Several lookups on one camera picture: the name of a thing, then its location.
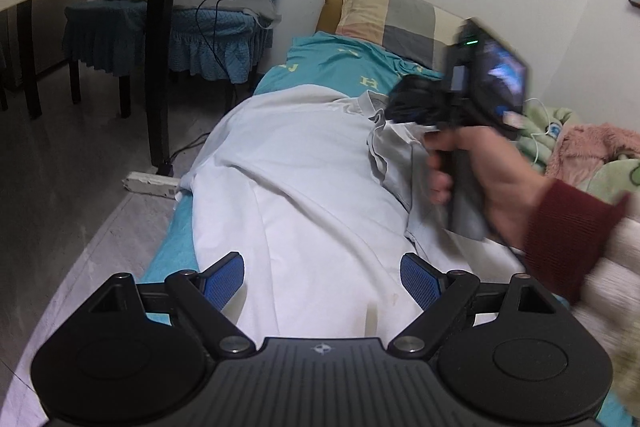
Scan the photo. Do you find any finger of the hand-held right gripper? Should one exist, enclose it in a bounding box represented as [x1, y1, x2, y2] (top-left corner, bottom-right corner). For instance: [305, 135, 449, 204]
[385, 74, 445, 128]

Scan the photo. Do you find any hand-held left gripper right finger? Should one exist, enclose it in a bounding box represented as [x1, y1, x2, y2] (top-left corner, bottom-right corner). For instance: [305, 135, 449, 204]
[387, 252, 557, 358]

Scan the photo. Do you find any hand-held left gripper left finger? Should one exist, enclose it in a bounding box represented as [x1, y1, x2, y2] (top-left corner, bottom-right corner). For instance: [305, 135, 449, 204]
[87, 251, 258, 355]

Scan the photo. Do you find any white shirt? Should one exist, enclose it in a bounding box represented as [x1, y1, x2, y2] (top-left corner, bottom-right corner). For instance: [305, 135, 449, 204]
[180, 84, 526, 340]

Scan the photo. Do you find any person's right hand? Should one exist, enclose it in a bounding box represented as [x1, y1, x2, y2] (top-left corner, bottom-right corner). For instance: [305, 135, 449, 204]
[425, 125, 556, 255]

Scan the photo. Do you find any plaid pillow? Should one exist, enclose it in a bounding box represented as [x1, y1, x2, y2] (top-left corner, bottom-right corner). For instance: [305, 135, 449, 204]
[335, 0, 468, 72]

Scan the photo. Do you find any teal printed bed sheet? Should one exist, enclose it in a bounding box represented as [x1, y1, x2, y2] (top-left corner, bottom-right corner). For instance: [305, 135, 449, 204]
[135, 32, 501, 338]

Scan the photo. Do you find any pink fuzzy blanket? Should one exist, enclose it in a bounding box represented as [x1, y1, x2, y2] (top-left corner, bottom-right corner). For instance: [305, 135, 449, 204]
[545, 123, 640, 180]

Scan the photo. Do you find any white power strip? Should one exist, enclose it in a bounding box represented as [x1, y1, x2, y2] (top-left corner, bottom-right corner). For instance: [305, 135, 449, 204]
[122, 171, 181, 200]

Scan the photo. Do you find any brown cushion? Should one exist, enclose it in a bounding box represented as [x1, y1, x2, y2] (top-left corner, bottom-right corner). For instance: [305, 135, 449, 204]
[315, 0, 346, 35]

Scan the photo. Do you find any green fleece blanket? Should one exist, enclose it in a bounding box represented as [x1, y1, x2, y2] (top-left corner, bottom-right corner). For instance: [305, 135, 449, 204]
[517, 104, 640, 198]

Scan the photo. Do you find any grey cloth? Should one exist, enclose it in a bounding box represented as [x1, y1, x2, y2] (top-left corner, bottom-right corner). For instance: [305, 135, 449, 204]
[172, 0, 282, 30]

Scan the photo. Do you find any white charging cable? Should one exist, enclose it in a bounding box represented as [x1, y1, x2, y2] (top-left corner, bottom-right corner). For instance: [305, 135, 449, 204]
[530, 122, 563, 168]

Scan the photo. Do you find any black cable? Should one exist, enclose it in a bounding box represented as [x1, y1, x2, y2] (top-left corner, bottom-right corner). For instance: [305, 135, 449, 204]
[170, 0, 238, 162]

